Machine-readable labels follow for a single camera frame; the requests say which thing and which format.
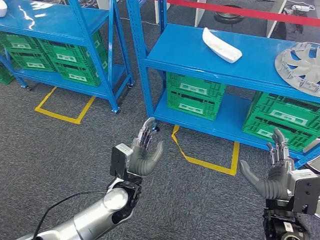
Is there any black bag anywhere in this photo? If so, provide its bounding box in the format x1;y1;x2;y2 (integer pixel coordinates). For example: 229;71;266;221
271;8;304;42

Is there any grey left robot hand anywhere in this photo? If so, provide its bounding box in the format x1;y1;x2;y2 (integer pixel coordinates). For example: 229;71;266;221
129;116;165;177

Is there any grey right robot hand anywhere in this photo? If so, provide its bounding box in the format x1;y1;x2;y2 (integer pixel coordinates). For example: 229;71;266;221
238;127;296;201

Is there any white power strip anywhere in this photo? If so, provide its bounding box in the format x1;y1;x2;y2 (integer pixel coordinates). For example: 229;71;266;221
291;3;316;12

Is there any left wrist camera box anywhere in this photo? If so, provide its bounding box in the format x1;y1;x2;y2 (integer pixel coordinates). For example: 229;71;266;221
110;143;134;180

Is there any black round stool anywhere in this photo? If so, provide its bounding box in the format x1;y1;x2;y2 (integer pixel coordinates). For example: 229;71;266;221
214;4;245;25

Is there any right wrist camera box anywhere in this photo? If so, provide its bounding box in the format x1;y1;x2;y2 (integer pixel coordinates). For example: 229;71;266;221
287;168;320;216

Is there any blue metal shelf rack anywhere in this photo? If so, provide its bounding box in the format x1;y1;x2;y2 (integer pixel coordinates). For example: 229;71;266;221
125;0;320;170
0;0;135;115

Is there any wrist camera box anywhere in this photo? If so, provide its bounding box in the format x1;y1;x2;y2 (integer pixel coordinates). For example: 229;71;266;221
110;143;134;180
287;168;320;216

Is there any silver wheel hubcap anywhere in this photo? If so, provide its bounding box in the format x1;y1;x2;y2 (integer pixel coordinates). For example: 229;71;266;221
275;42;320;98

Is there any red barrier belt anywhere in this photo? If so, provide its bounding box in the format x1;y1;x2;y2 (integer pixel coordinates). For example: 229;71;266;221
166;0;320;28

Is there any white curved plastic part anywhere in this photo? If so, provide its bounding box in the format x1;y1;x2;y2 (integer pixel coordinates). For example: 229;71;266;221
202;27;243;64

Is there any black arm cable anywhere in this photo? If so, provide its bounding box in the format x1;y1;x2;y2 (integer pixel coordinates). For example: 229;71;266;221
32;191;108;240

